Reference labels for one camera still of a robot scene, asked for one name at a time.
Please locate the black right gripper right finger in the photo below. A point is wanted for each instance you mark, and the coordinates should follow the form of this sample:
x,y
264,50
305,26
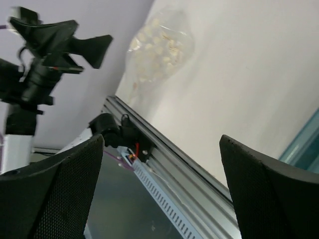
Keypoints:
x,y
271,199

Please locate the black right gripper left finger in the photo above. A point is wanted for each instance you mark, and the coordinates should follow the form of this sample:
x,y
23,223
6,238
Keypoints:
x,y
51,199

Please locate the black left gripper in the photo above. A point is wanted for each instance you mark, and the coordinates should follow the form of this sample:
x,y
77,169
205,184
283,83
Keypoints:
x,y
47,40

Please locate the clear zip top bag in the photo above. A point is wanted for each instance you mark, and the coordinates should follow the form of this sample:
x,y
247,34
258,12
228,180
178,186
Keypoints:
x,y
158,50

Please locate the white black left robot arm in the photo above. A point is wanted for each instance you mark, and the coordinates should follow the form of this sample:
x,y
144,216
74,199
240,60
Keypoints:
x,y
20,124

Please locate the teal plastic tray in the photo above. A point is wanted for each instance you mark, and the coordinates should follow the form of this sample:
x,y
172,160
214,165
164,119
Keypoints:
x,y
303,151

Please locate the aluminium front rail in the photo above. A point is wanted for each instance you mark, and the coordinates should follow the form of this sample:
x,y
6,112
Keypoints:
x,y
206,202

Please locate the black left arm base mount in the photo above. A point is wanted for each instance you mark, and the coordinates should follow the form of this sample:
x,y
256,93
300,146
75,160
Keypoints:
x,y
125,134

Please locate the white slotted cable duct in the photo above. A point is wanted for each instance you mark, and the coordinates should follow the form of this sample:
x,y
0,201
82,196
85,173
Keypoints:
x,y
162,193

